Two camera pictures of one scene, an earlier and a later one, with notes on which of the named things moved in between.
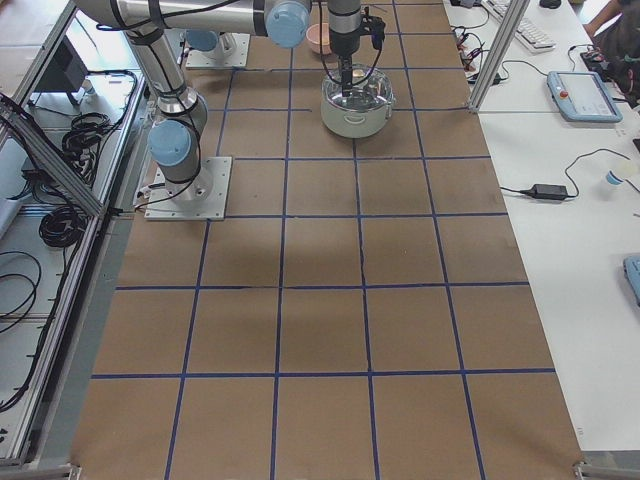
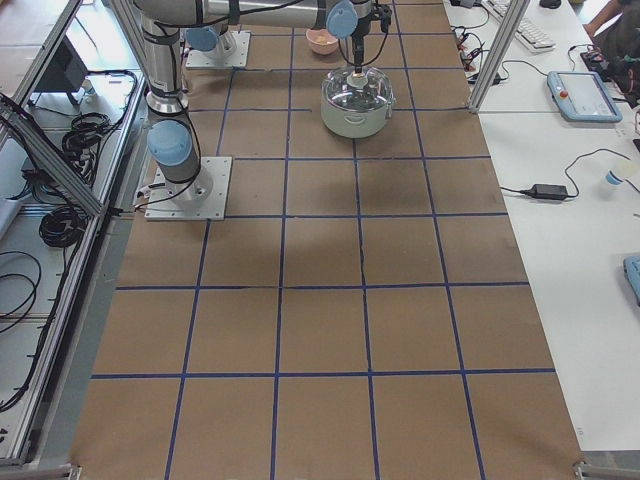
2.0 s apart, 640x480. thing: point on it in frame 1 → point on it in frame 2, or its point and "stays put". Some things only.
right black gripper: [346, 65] → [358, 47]
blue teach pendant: [582, 96] stays put
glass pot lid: [371, 90] stays put
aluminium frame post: [515, 16] stays put
